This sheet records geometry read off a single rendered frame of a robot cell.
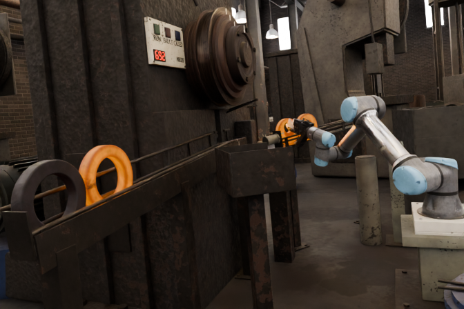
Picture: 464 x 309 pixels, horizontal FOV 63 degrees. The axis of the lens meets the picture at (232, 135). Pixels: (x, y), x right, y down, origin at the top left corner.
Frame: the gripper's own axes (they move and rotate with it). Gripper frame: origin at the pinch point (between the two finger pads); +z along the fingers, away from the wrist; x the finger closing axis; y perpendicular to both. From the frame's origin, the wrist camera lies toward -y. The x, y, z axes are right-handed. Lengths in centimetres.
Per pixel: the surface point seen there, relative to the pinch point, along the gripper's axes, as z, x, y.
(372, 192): -43, -33, -31
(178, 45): -9, 77, 47
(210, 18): -11, 63, 59
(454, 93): 100, -385, -20
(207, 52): -19, 68, 45
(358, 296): -84, 23, -50
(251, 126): -6.5, 31.5, 4.6
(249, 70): -11, 40, 36
